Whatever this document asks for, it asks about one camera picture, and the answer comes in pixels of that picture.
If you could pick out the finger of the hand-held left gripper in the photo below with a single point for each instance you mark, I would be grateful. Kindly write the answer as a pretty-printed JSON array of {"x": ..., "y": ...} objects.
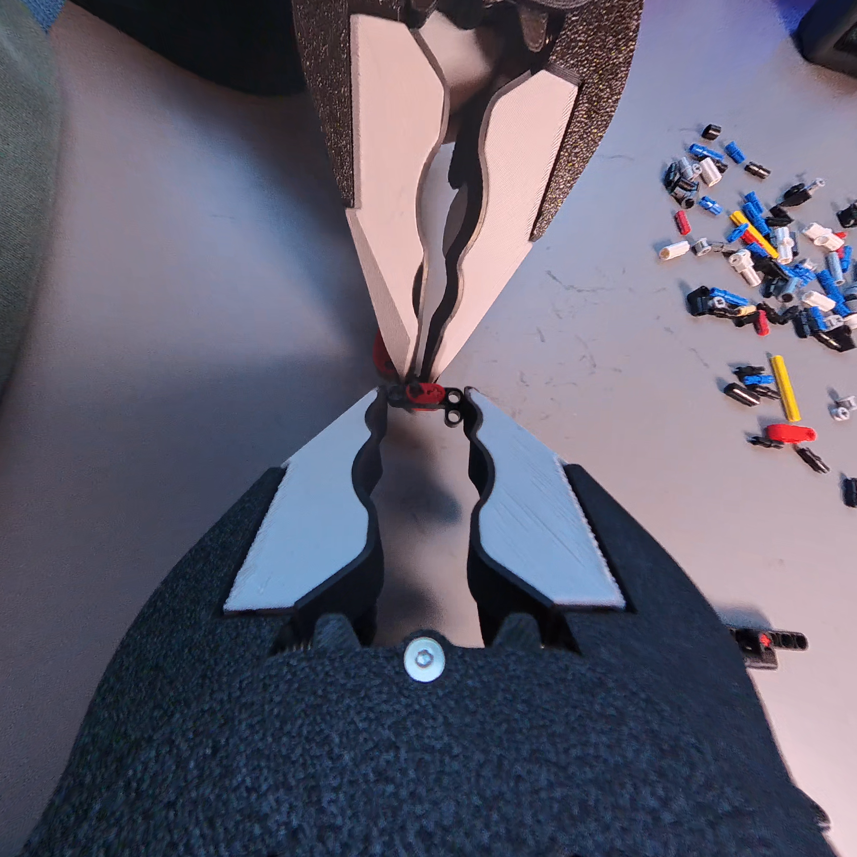
[
  {"x": 381, "y": 134},
  {"x": 522, "y": 174}
]

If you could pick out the short black toy piece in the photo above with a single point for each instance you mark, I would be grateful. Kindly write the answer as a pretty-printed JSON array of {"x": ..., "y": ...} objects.
[{"x": 850, "y": 492}]

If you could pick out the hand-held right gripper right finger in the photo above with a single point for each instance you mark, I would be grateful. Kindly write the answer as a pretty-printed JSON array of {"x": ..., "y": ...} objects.
[{"x": 542, "y": 535}]

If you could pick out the yellow toy axle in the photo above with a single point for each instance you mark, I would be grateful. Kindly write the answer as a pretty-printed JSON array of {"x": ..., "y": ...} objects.
[{"x": 785, "y": 388}]

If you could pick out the black white toy brick model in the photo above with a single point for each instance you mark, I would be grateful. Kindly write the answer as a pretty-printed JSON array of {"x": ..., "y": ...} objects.
[{"x": 763, "y": 646}]

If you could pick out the grey toy bush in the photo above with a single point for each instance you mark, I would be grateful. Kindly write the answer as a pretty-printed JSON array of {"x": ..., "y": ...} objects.
[{"x": 845, "y": 408}]

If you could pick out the blue toy pin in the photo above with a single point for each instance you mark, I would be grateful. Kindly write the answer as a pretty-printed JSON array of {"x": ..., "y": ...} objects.
[{"x": 756, "y": 376}]

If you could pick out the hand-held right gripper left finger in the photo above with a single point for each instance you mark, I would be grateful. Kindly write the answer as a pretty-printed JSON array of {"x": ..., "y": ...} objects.
[{"x": 308, "y": 535}]

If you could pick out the pile of small toy pieces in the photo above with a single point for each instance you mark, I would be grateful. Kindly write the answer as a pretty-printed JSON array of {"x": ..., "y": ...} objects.
[{"x": 770, "y": 254}]

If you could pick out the black toy pin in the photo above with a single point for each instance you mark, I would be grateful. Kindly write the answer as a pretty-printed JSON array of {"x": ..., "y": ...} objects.
[
  {"x": 813, "y": 460},
  {"x": 766, "y": 441}
]

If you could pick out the black toy connector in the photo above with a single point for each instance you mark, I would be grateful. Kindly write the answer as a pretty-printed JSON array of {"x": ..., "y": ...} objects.
[{"x": 742, "y": 393}]

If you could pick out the red toy liftarm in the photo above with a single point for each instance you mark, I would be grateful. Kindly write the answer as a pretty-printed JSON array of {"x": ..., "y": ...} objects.
[{"x": 790, "y": 433}]

